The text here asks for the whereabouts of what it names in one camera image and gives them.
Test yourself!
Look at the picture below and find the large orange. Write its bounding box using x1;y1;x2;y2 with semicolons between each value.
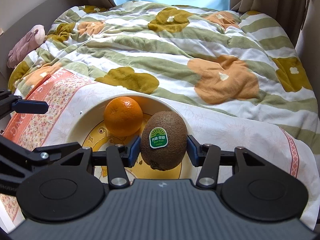
104;96;143;137

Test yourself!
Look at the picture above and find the kiwi with green sticker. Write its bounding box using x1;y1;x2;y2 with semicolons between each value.
140;111;188;171

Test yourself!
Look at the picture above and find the cream bowl with duck print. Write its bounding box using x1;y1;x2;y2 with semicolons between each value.
66;94;197;182

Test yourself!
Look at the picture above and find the white pink floral cloth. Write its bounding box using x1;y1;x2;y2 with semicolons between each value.
4;69;319;228

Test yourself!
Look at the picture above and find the pink plush toy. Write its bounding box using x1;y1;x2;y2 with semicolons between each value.
7;24;46;69

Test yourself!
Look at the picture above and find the grey bed headboard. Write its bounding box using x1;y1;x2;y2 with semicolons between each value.
1;0;80;88

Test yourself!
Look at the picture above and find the floral striped quilt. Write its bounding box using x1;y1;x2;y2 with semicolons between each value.
8;1;319;154

